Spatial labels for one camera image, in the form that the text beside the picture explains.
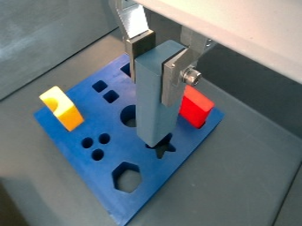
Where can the red rounded block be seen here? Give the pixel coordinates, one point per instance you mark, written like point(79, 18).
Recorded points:
point(195, 107)

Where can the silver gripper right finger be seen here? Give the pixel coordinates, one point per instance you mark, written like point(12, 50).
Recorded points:
point(179, 67)

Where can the light blue rectangular block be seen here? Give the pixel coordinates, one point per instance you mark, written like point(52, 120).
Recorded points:
point(155, 118)

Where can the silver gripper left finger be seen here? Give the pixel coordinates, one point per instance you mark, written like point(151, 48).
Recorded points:
point(137, 36)

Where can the blue shape sorter board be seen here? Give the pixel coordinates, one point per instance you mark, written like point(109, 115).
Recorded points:
point(119, 168)

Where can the yellow arch block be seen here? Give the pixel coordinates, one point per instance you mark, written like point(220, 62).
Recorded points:
point(62, 108)

